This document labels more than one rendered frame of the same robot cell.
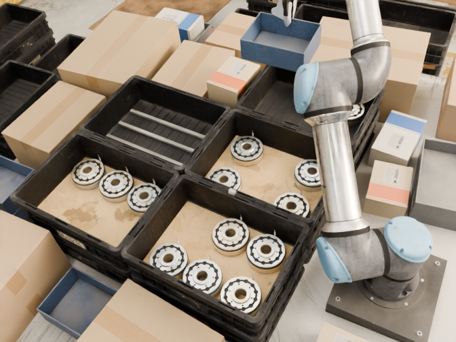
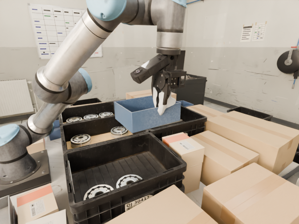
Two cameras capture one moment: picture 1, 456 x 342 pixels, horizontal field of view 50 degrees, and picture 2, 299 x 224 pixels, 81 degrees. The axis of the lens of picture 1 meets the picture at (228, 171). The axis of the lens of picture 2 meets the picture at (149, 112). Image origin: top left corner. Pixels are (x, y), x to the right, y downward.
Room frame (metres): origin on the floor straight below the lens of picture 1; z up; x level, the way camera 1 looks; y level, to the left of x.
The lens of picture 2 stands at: (1.51, -0.75, 1.33)
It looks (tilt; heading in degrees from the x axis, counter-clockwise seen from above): 20 degrees down; 117
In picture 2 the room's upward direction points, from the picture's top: straight up
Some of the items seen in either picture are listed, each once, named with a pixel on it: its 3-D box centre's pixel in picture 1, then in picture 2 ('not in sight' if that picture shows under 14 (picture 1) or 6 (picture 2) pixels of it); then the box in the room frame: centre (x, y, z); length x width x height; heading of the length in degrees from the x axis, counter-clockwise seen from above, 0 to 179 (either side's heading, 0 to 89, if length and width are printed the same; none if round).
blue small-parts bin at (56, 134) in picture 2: not in sight; (58, 128); (0.32, 0.02, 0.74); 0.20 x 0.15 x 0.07; 155
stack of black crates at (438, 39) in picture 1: (400, 59); not in sight; (1.97, -0.95, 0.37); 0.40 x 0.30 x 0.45; 58
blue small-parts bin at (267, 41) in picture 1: (281, 41); (147, 110); (1.22, -0.20, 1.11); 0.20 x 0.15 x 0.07; 59
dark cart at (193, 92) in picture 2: not in sight; (179, 104); (0.71, 1.88, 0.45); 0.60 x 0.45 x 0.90; 58
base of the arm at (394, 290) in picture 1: (393, 267); (16, 162); (0.60, -0.41, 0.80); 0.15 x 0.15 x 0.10
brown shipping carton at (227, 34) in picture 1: (252, 51); (254, 209); (1.63, -0.16, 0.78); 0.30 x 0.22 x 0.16; 56
